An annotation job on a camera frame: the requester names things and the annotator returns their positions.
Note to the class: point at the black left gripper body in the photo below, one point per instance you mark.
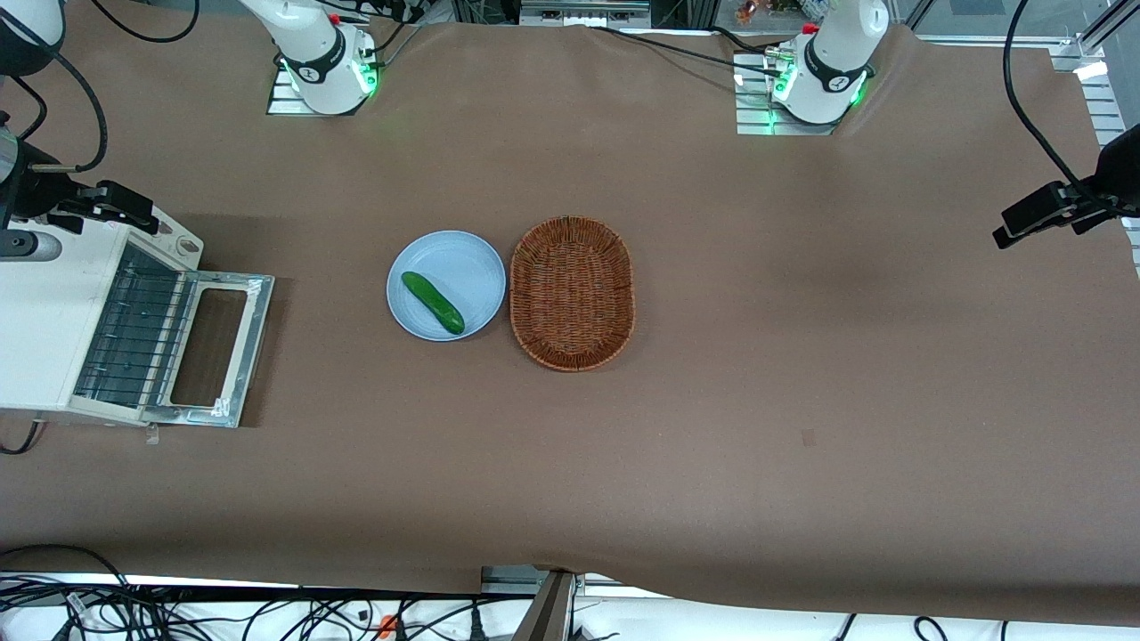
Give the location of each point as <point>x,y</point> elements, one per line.
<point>1094,198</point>

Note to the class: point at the brown wicker basket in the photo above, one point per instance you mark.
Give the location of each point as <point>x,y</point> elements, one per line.
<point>572,294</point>

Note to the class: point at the green cucumber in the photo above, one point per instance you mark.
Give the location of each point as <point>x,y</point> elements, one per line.
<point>433,303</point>

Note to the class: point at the aluminium arm base plate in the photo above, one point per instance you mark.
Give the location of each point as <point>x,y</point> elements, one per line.
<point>278,100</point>
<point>753,107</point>

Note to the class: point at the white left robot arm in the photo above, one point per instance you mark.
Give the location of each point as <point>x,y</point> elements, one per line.
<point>833,67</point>

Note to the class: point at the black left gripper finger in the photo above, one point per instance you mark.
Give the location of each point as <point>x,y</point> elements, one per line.
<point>1033,214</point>
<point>1094,218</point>

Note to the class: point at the brown table cover sheet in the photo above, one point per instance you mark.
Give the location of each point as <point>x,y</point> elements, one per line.
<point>712,463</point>

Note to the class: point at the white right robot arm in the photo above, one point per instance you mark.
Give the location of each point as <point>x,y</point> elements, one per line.
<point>321,62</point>

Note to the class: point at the orange plug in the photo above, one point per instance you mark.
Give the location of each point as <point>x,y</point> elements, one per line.
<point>386,626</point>

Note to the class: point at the aluminium frame rail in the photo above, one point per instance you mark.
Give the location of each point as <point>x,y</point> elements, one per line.
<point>1104,98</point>

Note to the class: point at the aluminium profile bar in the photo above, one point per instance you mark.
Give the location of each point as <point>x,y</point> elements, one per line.
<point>583,11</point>

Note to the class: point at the white toaster oven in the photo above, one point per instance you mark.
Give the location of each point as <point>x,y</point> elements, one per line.
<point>40,320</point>

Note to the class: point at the round oven knob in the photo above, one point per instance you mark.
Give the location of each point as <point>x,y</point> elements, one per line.
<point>189,247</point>

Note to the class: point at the light blue plate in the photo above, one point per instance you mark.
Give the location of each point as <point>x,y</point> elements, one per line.
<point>463,267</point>

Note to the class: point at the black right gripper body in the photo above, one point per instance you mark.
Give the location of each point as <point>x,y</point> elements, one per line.
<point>43,192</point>

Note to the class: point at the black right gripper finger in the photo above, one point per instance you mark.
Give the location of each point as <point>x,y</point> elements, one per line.
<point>127,206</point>
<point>69,218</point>

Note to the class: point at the grey camera stand post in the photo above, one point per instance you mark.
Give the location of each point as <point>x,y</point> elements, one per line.
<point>543,610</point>

